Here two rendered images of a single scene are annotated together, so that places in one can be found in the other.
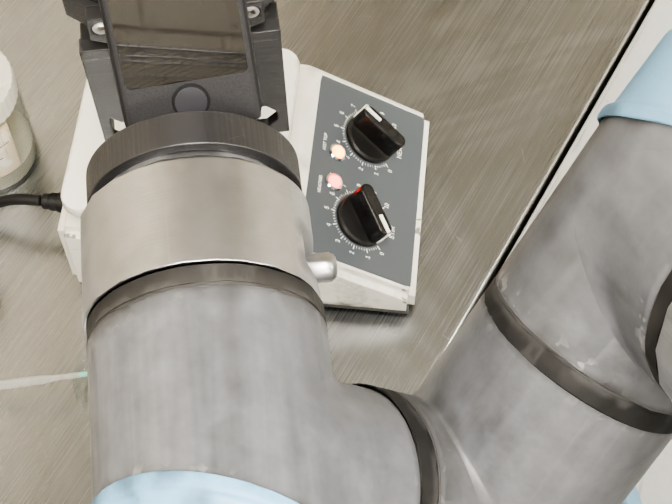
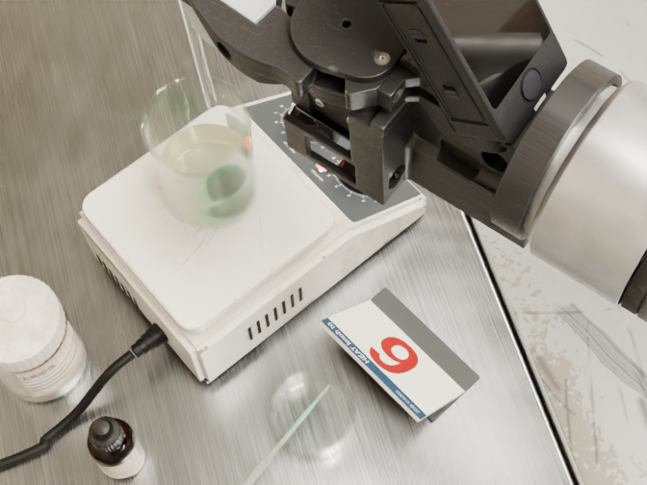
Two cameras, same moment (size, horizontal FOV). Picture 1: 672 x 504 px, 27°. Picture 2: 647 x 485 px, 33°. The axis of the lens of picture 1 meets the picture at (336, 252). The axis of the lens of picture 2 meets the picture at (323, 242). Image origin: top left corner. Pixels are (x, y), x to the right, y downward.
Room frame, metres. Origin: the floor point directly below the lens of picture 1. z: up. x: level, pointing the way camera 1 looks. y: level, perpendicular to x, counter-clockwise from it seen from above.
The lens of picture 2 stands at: (0.15, 0.26, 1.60)
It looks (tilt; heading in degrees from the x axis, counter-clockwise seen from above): 64 degrees down; 316
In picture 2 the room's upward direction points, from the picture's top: 3 degrees counter-clockwise
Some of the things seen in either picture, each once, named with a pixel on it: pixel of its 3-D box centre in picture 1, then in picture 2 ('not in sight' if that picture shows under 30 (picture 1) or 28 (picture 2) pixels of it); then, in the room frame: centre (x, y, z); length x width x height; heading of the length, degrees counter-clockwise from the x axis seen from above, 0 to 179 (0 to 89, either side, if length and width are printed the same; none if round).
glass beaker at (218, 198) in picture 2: not in sight; (204, 163); (0.45, 0.07, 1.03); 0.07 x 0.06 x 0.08; 136
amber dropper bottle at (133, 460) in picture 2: not in sight; (112, 443); (0.39, 0.22, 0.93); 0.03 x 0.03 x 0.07
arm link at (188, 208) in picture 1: (208, 257); (622, 181); (0.22, 0.04, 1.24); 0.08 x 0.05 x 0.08; 97
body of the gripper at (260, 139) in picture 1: (186, 75); (437, 93); (0.30, 0.05, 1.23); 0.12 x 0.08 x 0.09; 7
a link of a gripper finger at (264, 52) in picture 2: not in sight; (279, 22); (0.35, 0.08, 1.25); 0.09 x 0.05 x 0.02; 8
